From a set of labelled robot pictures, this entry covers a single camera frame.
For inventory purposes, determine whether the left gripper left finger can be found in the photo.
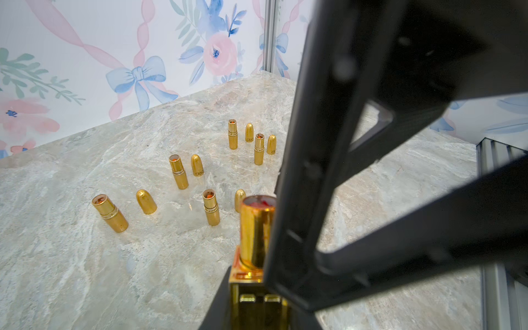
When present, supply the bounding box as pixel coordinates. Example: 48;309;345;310
198;267;232;330

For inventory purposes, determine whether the gold lipstick cap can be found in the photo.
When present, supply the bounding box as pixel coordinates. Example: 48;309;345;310
136;189;158;215
245;123;254;142
191;154;204;177
235;189;246;213
266;135;277;155

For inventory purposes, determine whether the square gold lipstick box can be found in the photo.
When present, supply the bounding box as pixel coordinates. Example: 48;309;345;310
228;195;290;329

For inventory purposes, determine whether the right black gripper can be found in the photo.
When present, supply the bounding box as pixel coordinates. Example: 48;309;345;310
350;1;527;175

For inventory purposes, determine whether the aluminium front rail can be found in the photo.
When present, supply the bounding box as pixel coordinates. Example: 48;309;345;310
477;138;527;329

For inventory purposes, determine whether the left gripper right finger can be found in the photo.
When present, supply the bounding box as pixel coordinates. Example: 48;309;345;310
289;303;323;330

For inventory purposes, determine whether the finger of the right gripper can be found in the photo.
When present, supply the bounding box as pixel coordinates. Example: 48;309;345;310
265;1;408;309
307;158;527;312

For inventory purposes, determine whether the right aluminium corner post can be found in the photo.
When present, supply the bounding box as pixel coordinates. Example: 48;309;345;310
262;0;279;73

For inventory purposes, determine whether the gold lipstick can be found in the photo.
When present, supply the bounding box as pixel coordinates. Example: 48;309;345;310
228;119;238;150
202;189;220;226
169;154;188;190
92;194;129;233
254;133;265;166

